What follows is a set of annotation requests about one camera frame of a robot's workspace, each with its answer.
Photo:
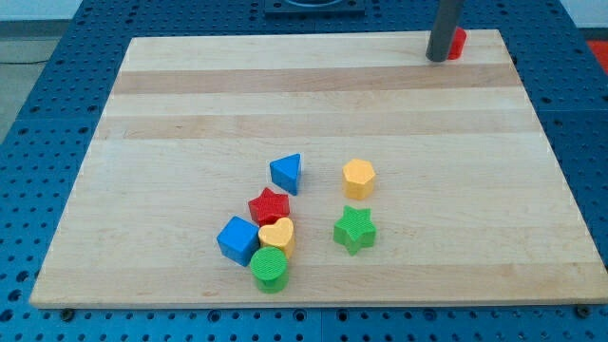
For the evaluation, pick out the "green cylinder block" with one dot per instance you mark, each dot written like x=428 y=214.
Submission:
x=269 y=267

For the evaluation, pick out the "dark robot base mount plate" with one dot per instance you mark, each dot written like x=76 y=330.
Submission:
x=280 y=7

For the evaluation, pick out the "red star block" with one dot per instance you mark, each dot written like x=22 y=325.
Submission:
x=268 y=207

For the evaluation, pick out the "red block behind rod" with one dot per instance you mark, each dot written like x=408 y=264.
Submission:
x=458 y=44

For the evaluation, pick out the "yellow hexagon block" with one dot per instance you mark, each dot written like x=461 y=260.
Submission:
x=358 y=178

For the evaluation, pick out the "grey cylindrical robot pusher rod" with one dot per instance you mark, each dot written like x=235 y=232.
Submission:
x=446 y=21

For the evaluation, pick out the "green star block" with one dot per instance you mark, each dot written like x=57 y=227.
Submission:
x=355 y=230

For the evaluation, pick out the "wooden board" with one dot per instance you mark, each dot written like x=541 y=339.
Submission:
x=469 y=201

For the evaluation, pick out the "blue cube block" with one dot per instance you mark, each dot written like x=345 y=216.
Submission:
x=238 y=240

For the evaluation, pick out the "blue triangle block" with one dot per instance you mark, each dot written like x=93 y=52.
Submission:
x=285 y=173

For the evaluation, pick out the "yellow heart block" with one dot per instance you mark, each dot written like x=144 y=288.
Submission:
x=280 y=234

